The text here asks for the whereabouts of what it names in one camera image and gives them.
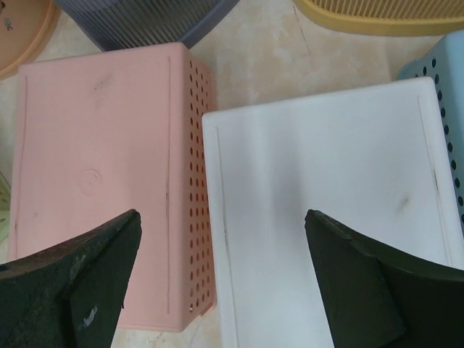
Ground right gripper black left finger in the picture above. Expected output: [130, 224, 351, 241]
[1, 210, 141, 347]

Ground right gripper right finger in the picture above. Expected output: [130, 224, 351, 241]
[304, 210, 463, 347]

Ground green plastic basket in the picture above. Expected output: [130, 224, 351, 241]
[0, 173, 11, 242]

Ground white plastic basket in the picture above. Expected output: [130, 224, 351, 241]
[202, 77, 463, 347]

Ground pink plastic basket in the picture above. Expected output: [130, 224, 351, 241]
[9, 43, 216, 332]

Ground blue plastic basket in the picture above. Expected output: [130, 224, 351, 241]
[397, 30, 463, 220]

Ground peach capybara print bucket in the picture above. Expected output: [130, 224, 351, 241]
[1, 0, 61, 79]

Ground grey slatted waste bin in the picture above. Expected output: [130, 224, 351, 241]
[55, 0, 239, 51]

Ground yellow slatted waste bin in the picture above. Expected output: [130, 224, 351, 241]
[294, 0, 463, 36]

